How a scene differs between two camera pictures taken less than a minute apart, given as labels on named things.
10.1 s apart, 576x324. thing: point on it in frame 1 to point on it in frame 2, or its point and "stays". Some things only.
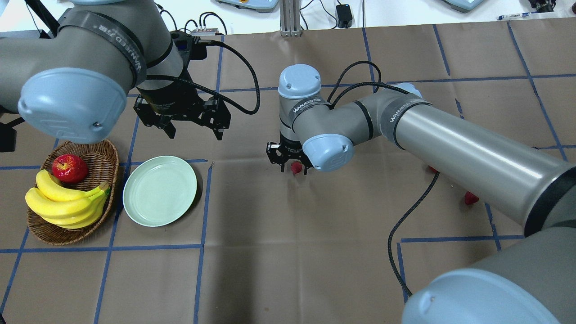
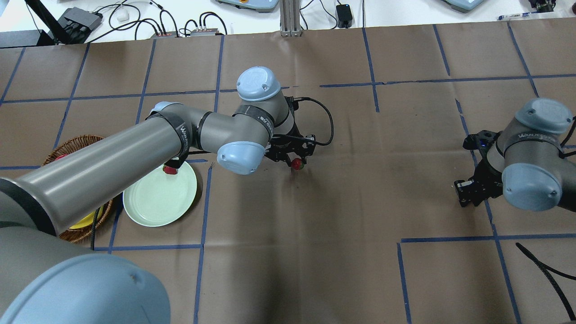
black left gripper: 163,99 to 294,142
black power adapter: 344,15 stays
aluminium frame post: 290,18 stays
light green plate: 159,191 stays
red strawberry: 296,167 to 169,170
